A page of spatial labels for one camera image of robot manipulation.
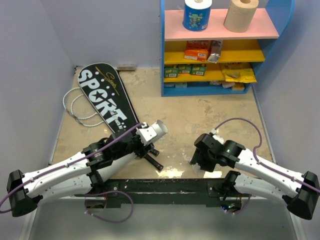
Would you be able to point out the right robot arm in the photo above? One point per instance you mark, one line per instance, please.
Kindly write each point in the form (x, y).
(253, 175)

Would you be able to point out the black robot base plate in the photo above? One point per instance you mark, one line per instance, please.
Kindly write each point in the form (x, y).
(175, 191)

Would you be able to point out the white shuttlecock tube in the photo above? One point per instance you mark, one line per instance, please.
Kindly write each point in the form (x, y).
(157, 128)

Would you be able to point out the brown paper towel roll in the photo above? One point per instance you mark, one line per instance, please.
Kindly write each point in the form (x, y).
(240, 14)

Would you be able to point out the green box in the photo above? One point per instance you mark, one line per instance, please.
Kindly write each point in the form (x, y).
(171, 71)
(184, 69)
(198, 69)

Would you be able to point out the small pink eraser box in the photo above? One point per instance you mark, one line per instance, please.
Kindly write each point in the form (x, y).
(126, 67)

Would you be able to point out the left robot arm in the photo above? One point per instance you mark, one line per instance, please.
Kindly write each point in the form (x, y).
(81, 174)

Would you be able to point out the aluminium rail frame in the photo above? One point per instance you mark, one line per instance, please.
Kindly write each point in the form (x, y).
(48, 115)

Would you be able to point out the green box middle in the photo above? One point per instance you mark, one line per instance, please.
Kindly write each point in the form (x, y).
(184, 69)

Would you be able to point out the orange snack box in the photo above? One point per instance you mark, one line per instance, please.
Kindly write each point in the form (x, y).
(197, 50)

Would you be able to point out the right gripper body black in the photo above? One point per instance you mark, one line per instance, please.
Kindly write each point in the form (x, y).
(208, 163)

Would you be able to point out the black sport racket bag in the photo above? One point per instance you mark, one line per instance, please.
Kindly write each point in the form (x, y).
(103, 87)

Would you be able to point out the blue shelf unit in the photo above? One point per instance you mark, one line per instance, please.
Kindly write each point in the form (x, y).
(257, 45)

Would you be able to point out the silver snack bag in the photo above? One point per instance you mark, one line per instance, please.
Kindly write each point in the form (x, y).
(215, 50)

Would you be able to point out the green box right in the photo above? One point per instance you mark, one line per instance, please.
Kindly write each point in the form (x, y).
(198, 69)

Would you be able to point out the blue wrapped paper roll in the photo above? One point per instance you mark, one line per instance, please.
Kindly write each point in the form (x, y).
(196, 14)

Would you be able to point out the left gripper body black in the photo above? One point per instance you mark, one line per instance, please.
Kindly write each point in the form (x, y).
(136, 146)

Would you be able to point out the yellow snack bag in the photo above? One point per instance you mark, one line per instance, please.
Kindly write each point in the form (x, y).
(238, 72)

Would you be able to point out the white shuttlecock front table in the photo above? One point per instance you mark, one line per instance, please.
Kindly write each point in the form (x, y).
(197, 170)

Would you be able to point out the green box left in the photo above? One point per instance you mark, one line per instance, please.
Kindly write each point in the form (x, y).
(171, 71)

